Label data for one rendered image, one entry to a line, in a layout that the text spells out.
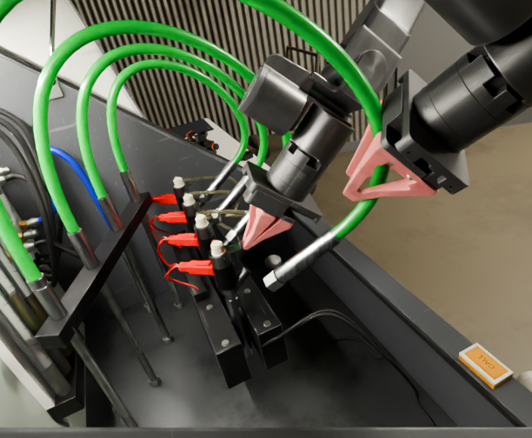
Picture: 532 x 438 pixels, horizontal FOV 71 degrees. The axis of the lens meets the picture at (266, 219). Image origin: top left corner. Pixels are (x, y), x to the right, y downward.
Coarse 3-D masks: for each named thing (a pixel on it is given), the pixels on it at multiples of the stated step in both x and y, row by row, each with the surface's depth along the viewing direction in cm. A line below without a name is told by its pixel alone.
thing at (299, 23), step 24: (0, 0) 26; (240, 0) 26; (264, 0) 26; (288, 24) 27; (312, 24) 27; (336, 48) 28; (360, 72) 29; (360, 96) 30; (384, 168) 33; (0, 216) 35; (360, 216) 36; (24, 264) 38
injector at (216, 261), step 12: (228, 252) 48; (216, 264) 48; (228, 264) 49; (216, 276) 50; (228, 276) 49; (240, 276) 51; (228, 288) 50; (228, 300) 52; (240, 312) 54; (240, 324) 55; (240, 336) 56; (252, 348) 59
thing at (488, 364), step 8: (472, 352) 46; (480, 352) 46; (464, 360) 46; (472, 360) 45; (480, 360) 45; (488, 360) 45; (472, 368) 45; (488, 368) 44; (496, 368) 44; (504, 368) 44; (480, 376) 44; (496, 376) 43; (488, 384) 43
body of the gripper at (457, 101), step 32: (480, 64) 24; (416, 96) 28; (448, 96) 26; (480, 96) 24; (512, 96) 24; (416, 128) 27; (448, 128) 26; (480, 128) 26; (416, 160) 26; (448, 160) 27
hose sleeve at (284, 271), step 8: (328, 232) 38; (320, 240) 38; (328, 240) 37; (336, 240) 37; (304, 248) 39; (312, 248) 38; (320, 248) 38; (328, 248) 38; (296, 256) 39; (304, 256) 38; (312, 256) 38; (320, 256) 38; (288, 264) 39; (296, 264) 39; (304, 264) 39; (280, 272) 40; (288, 272) 39; (296, 272) 39; (280, 280) 40; (288, 280) 40
